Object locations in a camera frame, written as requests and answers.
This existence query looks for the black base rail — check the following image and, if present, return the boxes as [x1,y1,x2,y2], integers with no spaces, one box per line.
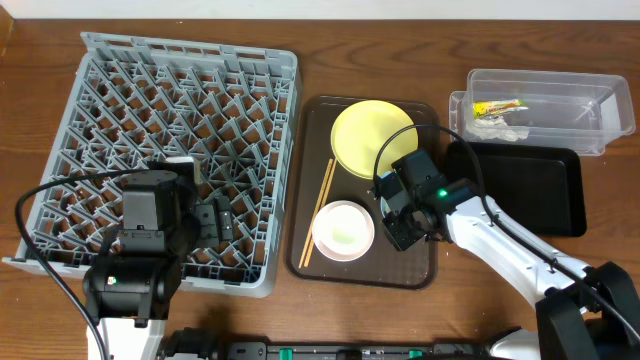
[159,327,501,360]

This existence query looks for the crumpled white tissue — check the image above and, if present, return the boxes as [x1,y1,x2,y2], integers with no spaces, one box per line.
[466,115,529,142]

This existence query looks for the clear plastic bin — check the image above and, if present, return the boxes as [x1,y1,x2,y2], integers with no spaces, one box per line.
[449,69,636,156]

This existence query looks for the light blue bowl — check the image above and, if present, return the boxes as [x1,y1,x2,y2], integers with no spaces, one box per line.
[375,171,396,217]

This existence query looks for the grey dishwasher rack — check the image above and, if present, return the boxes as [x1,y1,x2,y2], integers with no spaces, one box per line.
[27,32,302,298]

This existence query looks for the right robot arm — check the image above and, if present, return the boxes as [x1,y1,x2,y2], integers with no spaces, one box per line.
[371,149,639,359]

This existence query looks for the pink plate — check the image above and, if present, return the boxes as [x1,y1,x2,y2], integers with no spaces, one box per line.
[312,200,375,262]

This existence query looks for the green snack wrapper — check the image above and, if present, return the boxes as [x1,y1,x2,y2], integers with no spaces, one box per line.
[473,99,529,119]

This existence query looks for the black waste tray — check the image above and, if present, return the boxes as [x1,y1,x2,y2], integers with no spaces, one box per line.
[471,143,587,237]

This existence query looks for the yellow plate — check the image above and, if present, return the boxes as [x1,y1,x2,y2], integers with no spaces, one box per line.
[331,100,413,180]

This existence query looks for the white small cup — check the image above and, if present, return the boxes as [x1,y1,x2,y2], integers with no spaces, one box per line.
[323,205,368,253]

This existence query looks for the dark brown serving tray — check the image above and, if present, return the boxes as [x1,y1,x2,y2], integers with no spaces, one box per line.
[285,96,437,290]

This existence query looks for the wooden chopstick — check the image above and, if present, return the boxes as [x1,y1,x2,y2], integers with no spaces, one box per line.
[298,159,334,268]
[303,159,337,267]

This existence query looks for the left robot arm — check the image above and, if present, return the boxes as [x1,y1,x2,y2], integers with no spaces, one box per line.
[83,156,233,359]

